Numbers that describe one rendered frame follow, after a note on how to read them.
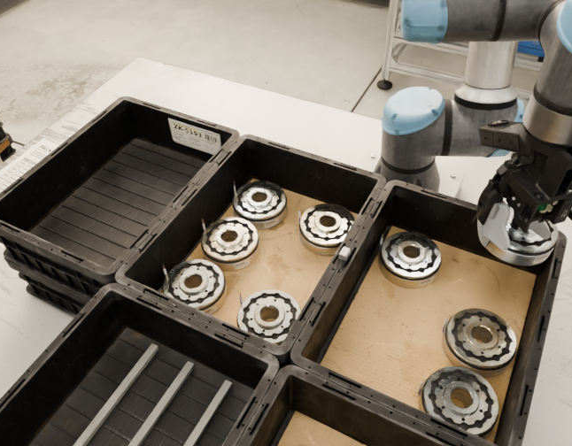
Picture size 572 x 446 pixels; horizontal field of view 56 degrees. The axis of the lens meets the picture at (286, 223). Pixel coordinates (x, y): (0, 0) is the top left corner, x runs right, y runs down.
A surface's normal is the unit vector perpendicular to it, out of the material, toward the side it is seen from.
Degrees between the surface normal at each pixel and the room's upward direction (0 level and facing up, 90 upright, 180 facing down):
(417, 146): 92
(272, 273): 0
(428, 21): 88
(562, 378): 0
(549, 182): 90
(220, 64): 0
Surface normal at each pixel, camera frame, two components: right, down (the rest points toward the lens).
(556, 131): -0.45, 0.66
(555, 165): -0.96, 0.22
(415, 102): -0.22, -0.67
